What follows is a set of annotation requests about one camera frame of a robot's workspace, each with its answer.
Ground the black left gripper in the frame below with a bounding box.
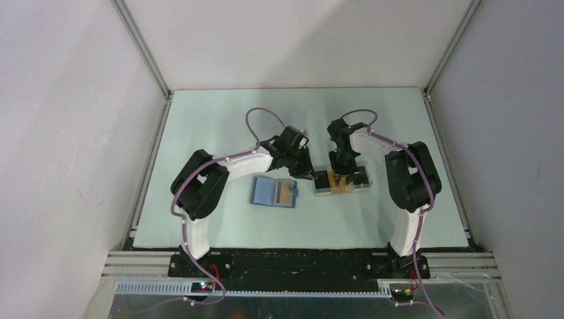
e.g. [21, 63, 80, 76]
[284, 146, 317, 181]

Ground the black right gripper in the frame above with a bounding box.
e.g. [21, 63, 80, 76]
[329, 148, 360, 185]

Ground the gold VIP credit card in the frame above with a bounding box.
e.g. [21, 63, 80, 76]
[273, 180, 294, 207]

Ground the blue leather card holder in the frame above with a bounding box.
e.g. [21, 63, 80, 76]
[249, 176, 299, 209]

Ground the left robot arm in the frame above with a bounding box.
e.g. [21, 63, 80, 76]
[170, 126, 315, 277]

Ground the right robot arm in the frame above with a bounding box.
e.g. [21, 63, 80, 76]
[327, 118, 442, 278]

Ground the gold credit card stack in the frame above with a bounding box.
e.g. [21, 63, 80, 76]
[330, 176, 355, 195]

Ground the black credit card stack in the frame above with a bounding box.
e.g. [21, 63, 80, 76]
[314, 169, 331, 191]

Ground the clear acrylic card tray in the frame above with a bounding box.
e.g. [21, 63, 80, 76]
[313, 161, 372, 196]

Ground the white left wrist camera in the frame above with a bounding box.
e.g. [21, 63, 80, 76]
[299, 129, 309, 148]

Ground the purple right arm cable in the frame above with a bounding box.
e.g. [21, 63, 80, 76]
[339, 108, 444, 316]

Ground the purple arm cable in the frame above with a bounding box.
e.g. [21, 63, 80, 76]
[339, 108, 444, 316]
[169, 106, 287, 307]

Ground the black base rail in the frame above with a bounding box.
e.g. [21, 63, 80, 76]
[168, 247, 430, 293]

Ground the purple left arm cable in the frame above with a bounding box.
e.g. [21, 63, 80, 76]
[169, 106, 287, 307]

